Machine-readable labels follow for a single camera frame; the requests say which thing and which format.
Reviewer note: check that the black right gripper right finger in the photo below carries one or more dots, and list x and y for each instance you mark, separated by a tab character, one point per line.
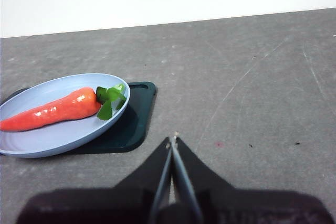
236	205

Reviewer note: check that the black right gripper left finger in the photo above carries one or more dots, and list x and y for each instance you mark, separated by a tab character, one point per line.
118	203

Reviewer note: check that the blue round plate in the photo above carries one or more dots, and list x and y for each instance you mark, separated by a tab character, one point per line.
52	140

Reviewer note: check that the orange carrot with green leaves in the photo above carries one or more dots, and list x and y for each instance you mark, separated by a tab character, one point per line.
60	113

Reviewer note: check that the black flat tray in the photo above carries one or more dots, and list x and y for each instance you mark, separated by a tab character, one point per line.
134	124

